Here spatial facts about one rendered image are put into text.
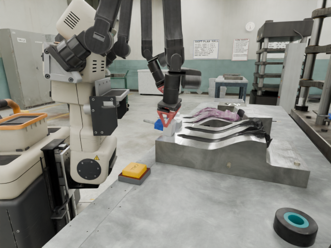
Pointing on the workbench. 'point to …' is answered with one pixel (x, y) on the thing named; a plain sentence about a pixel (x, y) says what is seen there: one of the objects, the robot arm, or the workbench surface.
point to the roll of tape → (295, 227)
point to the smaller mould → (229, 106)
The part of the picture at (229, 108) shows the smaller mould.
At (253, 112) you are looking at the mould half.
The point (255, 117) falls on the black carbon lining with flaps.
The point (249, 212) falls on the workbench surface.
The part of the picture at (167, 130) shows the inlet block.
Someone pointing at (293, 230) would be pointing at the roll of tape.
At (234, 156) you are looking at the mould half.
